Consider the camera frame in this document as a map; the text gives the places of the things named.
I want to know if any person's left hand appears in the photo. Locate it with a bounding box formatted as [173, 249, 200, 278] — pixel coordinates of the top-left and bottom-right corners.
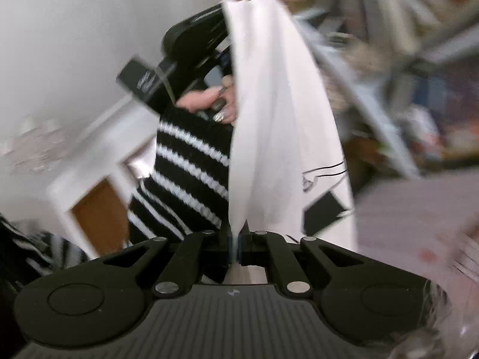
[176, 74, 237, 125]

